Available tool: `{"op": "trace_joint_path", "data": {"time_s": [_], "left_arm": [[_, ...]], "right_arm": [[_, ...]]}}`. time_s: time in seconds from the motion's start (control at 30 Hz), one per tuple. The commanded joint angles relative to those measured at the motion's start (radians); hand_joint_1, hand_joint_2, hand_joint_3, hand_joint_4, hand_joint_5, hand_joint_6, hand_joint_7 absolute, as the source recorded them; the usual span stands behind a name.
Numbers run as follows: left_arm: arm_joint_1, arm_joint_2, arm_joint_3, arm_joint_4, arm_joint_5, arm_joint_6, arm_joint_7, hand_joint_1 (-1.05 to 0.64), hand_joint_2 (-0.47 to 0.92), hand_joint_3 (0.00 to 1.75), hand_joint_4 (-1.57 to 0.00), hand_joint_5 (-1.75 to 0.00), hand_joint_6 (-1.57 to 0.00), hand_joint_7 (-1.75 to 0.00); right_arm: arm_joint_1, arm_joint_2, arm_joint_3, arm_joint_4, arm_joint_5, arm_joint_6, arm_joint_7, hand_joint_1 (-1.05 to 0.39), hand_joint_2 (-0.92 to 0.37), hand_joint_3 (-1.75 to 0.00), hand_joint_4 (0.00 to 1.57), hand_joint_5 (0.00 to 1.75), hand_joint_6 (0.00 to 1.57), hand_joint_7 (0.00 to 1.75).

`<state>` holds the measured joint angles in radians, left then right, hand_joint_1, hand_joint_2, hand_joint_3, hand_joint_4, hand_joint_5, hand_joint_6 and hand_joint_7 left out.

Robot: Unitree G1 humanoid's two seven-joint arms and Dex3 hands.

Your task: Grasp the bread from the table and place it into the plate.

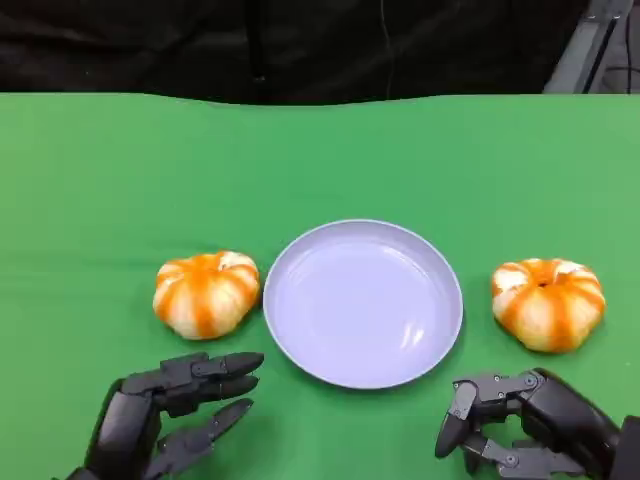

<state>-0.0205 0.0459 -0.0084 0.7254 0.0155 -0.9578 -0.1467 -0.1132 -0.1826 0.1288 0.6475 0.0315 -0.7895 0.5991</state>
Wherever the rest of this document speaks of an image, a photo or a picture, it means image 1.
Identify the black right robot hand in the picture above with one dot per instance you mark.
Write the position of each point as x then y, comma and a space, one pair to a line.
555, 415

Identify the black backdrop curtain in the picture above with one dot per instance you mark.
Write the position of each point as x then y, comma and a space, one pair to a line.
150, 45

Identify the grey metal frame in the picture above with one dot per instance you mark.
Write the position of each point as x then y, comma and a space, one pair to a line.
575, 65

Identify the orange and white bread roll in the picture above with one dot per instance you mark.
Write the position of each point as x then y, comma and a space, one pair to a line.
547, 310
205, 300

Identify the green table cloth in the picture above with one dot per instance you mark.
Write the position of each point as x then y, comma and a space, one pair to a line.
320, 165

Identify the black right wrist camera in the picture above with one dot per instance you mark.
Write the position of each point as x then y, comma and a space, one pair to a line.
629, 450

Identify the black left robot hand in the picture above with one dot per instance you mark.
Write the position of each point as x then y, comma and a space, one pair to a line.
125, 425

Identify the lilac plate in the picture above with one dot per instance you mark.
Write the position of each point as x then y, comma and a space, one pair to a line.
362, 305

